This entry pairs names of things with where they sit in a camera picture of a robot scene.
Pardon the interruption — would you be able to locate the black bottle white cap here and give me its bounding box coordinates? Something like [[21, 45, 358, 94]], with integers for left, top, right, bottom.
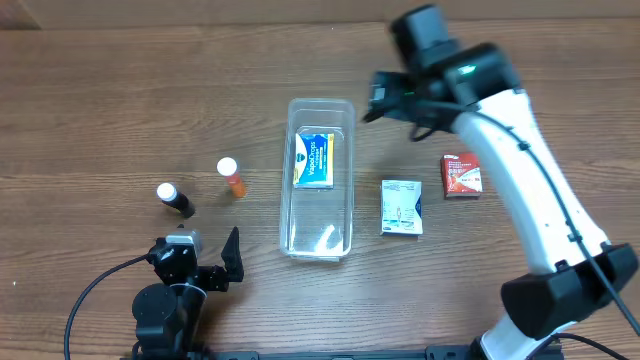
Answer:
[[156, 182, 196, 218]]

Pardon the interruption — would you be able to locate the orange bottle white cap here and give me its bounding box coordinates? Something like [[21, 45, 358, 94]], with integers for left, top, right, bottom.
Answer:
[[216, 157, 247, 198]]

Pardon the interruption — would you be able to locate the red white medicine box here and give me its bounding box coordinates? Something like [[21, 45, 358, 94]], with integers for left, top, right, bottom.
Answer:
[[441, 153, 483, 198]]

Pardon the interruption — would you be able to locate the white blue medicine box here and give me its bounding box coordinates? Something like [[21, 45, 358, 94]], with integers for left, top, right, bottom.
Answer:
[[381, 180, 423, 236]]

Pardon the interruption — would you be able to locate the blue VapoDrops box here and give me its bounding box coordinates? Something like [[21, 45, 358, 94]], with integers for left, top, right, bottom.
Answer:
[[293, 133, 334, 189]]

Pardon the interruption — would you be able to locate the clear plastic container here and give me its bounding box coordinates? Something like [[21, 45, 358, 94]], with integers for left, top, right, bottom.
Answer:
[[280, 98, 356, 261]]

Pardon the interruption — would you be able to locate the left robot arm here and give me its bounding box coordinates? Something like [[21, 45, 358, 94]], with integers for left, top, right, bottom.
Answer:
[[132, 228, 244, 359]]

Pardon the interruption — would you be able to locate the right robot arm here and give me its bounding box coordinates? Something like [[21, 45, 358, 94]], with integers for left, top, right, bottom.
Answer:
[[366, 5, 639, 359]]

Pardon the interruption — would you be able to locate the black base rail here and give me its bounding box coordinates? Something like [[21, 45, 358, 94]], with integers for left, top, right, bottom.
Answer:
[[171, 345, 485, 360]]

